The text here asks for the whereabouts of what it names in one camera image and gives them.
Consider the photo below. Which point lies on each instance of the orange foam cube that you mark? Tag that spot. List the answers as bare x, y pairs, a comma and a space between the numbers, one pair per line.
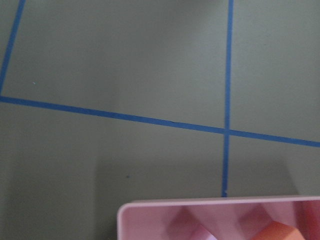
278, 231

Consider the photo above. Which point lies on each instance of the pink foam cube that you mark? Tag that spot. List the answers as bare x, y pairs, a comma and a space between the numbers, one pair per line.
205, 236

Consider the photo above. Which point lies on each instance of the pink plastic bin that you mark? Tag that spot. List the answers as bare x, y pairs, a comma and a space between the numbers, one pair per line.
226, 218

